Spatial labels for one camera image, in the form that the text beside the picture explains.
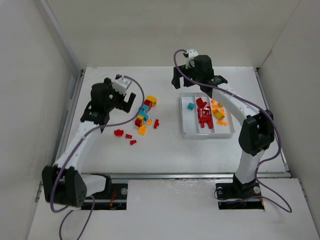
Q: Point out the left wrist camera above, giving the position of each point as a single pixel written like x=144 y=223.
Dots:
x=121 y=84

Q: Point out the teal lego in tray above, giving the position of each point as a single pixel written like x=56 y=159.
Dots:
x=191 y=106

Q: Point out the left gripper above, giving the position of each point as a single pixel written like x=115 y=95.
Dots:
x=122 y=103

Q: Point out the red cross lego piece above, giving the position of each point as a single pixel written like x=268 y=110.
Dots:
x=156 y=124

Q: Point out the white divided tray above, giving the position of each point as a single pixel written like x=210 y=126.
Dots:
x=189 y=122

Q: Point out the red round lego piece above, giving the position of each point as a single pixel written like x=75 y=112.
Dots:
x=118 y=132

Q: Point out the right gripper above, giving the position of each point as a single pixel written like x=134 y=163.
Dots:
x=185 y=75

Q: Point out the red curved lego brick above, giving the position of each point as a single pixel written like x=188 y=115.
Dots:
x=138 y=122

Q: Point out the yellow lego block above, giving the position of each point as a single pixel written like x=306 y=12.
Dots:
x=219 y=115

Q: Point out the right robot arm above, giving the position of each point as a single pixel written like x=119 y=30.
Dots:
x=257 y=131

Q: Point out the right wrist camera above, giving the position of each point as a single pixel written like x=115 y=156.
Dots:
x=189 y=54

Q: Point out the large red lego assembly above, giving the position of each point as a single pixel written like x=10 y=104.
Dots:
x=204 y=114

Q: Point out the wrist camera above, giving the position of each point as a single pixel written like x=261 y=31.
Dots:
x=121 y=84
x=189 y=54

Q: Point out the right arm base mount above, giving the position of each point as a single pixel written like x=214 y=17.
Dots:
x=235 y=196

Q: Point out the large teal lego assembly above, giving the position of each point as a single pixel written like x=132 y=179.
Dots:
x=143 y=113

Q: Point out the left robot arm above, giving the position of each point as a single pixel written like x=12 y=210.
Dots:
x=64 y=183

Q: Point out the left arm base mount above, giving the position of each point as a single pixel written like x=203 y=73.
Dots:
x=105 y=194

